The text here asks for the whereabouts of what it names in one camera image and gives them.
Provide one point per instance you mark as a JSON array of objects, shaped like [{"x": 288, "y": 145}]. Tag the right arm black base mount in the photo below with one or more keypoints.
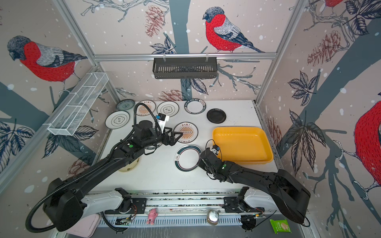
[{"x": 238, "y": 205}]

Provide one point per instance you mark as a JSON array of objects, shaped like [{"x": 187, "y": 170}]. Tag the white plate brown cloud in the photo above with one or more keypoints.
[{"x": 168, "y": 108}]

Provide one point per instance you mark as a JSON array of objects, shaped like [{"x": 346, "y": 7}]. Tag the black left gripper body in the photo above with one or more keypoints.
[{"x": 163, "y": 139}]

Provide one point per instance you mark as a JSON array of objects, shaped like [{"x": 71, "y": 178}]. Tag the yellow plastic bin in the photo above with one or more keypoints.
[{"x": 243, "y": 145}]

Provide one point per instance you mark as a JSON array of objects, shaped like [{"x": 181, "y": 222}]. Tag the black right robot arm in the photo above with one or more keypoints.
[{"x": 289, "y": 195}]

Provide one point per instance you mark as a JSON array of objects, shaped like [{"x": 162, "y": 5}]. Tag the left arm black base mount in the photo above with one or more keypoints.
[{"x": 129, "y": 205}]

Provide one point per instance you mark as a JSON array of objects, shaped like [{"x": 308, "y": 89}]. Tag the aluminium rail base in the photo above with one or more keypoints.
[{"x": 178, "y": 209}]

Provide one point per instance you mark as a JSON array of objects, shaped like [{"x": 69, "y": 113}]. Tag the pink tray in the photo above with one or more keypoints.
[{"x": 85, "y": 227}]

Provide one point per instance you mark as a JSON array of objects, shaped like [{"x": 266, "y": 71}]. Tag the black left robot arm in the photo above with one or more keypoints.
[{"x": 64, "y": 204}]

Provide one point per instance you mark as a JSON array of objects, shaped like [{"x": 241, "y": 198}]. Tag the small black plate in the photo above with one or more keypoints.
[{"x": 216, "y": 116}]

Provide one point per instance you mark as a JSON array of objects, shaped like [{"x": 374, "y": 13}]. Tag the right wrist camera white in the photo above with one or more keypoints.
[{"x": 215, "y": 148}]

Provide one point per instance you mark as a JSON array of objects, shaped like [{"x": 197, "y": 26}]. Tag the green red rimmed white plate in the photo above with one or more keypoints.
[{"x": 187, "y": 157}]

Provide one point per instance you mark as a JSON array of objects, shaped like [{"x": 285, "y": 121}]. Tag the cream yellow plate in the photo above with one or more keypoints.
[{"x": 130, "y": 166}]

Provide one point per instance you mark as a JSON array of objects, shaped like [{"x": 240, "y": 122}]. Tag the pink toy figure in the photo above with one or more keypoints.
[{"x": 152, "y": 216}]

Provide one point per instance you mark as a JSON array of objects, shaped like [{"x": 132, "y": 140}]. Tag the white plate dark rim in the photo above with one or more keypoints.
[{"x": 117, "y": 120}]

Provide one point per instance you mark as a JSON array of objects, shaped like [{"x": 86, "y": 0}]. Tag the black hanging wire basket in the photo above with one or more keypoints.
[{"x": 185, "y": 68}]

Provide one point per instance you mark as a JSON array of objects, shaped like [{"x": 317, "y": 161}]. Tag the small teal plate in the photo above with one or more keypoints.
[{"x": 125, "y": 105}]

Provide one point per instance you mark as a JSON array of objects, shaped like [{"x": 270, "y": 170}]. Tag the green snack packet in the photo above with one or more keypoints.
[{"x": 280, "y": 226}]

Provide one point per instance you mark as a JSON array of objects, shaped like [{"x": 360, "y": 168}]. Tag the orange sunburst plate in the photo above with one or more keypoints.
[
  {"x": 189, "y": 130},
  {"x": 143, "y": 111}
]

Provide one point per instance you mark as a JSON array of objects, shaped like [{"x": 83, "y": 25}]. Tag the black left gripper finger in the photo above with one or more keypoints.
[
  {"x": 174, "y": 137},
  {"x": 169, "y": 130}
]

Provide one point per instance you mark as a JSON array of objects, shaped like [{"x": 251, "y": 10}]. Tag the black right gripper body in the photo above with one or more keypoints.
[{"x": 202, "y": 163}]

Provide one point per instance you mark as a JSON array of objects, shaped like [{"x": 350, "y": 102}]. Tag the silver round object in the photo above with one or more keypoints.
[{"x": 212, "y": 217}]

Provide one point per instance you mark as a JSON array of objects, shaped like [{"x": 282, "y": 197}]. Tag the white mesh wall shelf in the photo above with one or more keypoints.
[{"x": 80, "y": 102}]

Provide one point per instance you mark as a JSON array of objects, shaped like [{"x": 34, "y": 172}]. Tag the green rim plate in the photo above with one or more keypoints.
[
  {"x": 153, "y": 147},
  {"x": 195, "y": 106}
]

